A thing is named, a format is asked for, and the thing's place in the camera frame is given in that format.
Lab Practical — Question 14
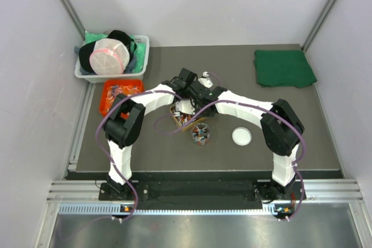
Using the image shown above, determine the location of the tan candy box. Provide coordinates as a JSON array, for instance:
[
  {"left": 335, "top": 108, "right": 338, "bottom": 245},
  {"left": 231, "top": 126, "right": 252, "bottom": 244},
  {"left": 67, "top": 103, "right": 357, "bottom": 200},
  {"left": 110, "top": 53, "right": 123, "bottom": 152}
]
[{"left": 169, "top": 105, "right": 206, "bottom": 131}]

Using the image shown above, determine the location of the clear plastic cup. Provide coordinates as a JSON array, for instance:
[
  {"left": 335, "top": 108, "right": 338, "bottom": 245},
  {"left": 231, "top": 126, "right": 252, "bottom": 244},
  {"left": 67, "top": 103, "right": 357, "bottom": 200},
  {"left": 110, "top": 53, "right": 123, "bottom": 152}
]
[{"left": 191, "top": 123, "right": 211, "bottom": 146}]

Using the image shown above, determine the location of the white round lid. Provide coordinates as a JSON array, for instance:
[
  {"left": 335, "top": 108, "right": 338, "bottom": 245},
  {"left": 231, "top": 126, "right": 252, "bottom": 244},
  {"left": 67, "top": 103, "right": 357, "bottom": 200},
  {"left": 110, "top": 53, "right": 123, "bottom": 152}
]
[{"left": 232, "top": 127, "right": 252, "bottom": 146}]

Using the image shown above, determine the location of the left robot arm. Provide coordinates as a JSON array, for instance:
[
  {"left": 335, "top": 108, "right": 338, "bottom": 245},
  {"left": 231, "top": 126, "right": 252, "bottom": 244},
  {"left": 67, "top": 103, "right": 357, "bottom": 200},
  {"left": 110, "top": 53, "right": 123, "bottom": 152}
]
[{"left": 95, "top": 68, "right": 197, "bottom": 200}]

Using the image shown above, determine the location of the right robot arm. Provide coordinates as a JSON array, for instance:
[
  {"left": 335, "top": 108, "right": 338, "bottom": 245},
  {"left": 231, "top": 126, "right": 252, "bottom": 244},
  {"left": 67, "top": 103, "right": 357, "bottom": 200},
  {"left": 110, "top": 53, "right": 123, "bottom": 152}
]
[{"left": 185, "top": 81, "right": 304, "bottom": 201}]

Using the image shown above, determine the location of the orange candy tray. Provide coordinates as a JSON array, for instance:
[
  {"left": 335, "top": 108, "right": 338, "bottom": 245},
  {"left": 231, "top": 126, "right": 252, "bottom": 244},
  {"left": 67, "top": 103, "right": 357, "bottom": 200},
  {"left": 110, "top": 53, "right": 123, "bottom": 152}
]
[{"left": 98, "top": 79, "right": 144, "bottom": 117}]

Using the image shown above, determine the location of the white mesh laundry bag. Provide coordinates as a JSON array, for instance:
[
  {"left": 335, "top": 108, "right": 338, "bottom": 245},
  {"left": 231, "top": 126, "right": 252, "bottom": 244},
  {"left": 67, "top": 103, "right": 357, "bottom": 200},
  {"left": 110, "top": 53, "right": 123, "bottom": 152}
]
[{"left": 89, "top": 38, "right": 130, "bottom": 75}]

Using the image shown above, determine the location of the white plastic basket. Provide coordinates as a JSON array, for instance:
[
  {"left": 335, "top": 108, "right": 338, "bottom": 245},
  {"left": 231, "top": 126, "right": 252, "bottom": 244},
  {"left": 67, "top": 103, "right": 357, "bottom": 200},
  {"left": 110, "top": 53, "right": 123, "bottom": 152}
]
[{"left": 74, "top": 30, "right": 149, "bottom": 84}]

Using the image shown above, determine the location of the dark green folded cloth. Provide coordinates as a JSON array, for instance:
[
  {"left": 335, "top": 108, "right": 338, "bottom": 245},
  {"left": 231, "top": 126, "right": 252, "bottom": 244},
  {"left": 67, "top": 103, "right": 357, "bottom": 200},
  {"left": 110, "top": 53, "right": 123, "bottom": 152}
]
[{"left": 253, "top": 49, "right": 317, "bottom": 88}]

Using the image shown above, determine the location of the black cap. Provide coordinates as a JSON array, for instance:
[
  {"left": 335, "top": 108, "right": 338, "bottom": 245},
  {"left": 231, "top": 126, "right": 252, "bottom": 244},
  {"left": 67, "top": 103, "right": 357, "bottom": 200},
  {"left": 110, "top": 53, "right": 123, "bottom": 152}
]
[{"left": 78, "top": 29, "right": 138, "bottom": 72}]

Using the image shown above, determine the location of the green patterned cloth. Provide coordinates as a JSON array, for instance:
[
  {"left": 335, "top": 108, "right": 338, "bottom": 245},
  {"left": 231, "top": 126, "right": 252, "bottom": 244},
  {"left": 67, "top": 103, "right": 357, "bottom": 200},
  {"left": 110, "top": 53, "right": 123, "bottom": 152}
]
[{"left": 84, "top": 29, "right": 148, "bottom": 71}]

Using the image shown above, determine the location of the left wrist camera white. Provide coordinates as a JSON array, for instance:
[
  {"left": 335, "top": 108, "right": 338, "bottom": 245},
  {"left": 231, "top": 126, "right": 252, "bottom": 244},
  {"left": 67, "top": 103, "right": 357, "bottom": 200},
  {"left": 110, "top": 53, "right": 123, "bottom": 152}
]
[{"left": 198, "top": 71, "right": 214, "bottom": 88}]

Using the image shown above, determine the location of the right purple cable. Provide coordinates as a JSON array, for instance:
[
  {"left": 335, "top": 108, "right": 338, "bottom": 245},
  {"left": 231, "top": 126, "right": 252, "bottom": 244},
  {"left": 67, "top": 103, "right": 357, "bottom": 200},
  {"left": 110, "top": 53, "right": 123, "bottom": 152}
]
[{"left": 153, "top": 100, "right": 308, "bottom": 222}]

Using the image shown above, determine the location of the purple cable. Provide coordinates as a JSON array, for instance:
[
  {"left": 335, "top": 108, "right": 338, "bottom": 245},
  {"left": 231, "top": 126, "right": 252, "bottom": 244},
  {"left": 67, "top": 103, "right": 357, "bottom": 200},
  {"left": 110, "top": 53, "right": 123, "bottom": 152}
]
[
  {"left": 95, "top": 72, "right": 221, "bottom": 222},
  {"left": 153, "top": 100, "right": 308, "bottom": 222}
]

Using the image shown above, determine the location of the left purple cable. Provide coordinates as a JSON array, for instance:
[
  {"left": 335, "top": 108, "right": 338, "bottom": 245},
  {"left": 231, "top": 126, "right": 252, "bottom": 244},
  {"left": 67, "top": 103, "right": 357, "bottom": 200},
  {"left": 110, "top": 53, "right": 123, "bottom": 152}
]
[{"left": 95, "top": 72, "right": 221, "bottom": 222}]

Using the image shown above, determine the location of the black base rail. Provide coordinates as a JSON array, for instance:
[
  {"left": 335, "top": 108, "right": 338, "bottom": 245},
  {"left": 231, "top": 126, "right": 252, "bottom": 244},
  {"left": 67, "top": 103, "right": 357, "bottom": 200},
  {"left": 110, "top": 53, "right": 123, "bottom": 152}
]
[{"left": 65, "top": 169, "right": 313, "bottom": 210}]

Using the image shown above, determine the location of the white cable duct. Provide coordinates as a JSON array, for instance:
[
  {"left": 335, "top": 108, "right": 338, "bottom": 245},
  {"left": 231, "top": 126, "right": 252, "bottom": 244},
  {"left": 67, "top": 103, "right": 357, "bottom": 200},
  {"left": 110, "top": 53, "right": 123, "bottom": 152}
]
[{"left": 58, "top": 203, "right": 291, "bottom": 216}]

